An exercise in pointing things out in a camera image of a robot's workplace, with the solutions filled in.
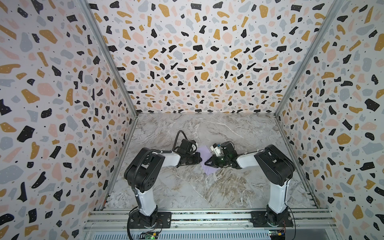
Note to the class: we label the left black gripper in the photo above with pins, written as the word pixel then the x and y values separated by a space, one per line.
pixel 196 157

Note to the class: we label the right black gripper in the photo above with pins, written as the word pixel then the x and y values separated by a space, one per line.
pixel 215 159

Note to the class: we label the lilac square paper sheet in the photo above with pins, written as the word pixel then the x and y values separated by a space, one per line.
pixel 205 154

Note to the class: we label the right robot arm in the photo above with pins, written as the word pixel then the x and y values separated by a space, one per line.
pixel 276 166

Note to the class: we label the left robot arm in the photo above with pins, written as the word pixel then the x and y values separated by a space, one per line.
pixel 143 171

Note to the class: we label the left circuit board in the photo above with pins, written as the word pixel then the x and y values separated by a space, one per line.
pixel 148 236

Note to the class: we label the circuit board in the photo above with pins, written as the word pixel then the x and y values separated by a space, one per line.
pixel 148 236
pixel 277 235

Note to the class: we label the right circuit board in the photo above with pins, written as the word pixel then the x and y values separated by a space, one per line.
pixel 277 235

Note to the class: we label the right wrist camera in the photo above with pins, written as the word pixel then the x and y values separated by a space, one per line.
pixel 216 149

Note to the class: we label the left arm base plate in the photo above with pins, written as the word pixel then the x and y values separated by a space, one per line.
pixel 159 220

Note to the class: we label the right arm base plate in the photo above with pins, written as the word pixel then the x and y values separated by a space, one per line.
pixel 266 219

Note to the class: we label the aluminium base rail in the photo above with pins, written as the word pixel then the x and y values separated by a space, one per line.
pixel 212 224

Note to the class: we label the left aluminium corner post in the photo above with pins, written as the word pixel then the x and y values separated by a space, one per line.
pixel 84 5

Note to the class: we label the aluminium corner post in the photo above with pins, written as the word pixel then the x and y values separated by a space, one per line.
pixel 84 5
pixel 331 14

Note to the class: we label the right aluminium corner post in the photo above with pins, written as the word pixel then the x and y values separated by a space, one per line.
pixel 331 14

